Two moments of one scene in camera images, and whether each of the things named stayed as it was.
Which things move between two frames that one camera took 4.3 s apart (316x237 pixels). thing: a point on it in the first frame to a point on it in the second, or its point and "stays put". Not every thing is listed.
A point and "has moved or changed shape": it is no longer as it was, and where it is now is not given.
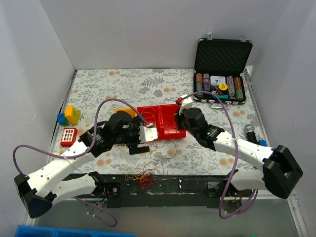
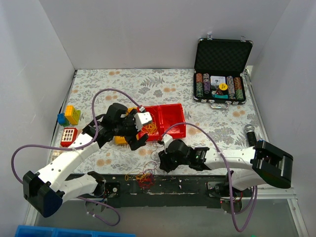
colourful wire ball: (145, 178) stays put
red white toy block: (70, 135) stays put
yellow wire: (149, 112) has moved or changed shape
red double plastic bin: (162, 116) stays put
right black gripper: (178, 118) to (167, 159)
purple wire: (156, 147) stays put
